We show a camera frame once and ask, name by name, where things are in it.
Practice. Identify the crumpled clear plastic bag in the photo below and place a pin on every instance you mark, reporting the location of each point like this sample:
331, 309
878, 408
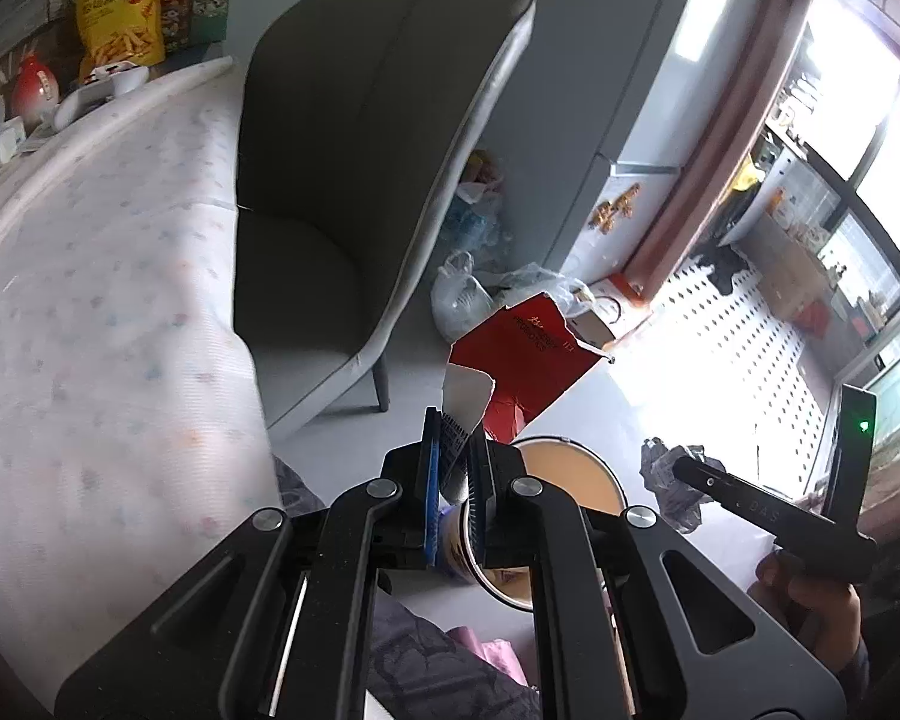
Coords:
544, 285

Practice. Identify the pink door frame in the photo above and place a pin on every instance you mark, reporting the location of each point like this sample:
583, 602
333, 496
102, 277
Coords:
727, 135

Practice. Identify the red bottle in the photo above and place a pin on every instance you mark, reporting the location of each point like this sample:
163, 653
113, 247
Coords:
36, 94

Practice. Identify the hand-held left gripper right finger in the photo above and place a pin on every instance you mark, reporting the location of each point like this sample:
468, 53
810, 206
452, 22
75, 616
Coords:
478, 502

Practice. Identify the person's right hand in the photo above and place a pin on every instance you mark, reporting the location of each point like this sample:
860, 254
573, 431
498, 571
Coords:
814, 607

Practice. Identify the torn red carton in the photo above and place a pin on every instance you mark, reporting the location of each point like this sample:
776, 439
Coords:
529, 360

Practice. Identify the round beige trash bin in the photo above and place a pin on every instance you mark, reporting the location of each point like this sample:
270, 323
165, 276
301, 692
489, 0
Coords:
570, 480

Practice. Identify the dark printed packet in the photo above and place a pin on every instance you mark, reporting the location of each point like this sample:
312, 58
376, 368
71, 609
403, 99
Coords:
178, 19

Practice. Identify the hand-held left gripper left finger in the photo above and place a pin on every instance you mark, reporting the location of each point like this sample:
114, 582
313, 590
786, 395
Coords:
431, 495

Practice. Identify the dark patterned pants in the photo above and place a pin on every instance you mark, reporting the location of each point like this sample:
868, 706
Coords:
420, 652

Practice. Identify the pink plastic bag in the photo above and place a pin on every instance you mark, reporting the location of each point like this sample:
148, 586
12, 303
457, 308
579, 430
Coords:
491, 652

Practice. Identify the pack of water bottles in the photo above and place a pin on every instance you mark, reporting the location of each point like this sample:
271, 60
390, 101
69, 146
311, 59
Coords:
472, 225

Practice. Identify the grey upholstered chair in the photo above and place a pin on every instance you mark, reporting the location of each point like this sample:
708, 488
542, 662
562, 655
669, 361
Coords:
345, 127

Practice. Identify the yellow snack bag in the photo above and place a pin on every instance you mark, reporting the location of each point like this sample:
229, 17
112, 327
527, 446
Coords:
120, 7

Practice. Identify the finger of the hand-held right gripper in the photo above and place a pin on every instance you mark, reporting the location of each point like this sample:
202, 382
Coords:
727, 487

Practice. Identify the pale blue fridge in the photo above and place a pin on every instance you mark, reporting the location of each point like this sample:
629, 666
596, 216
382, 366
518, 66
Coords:
630, 52

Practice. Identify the white orange box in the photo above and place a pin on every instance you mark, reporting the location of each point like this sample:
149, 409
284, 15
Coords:
607, 311

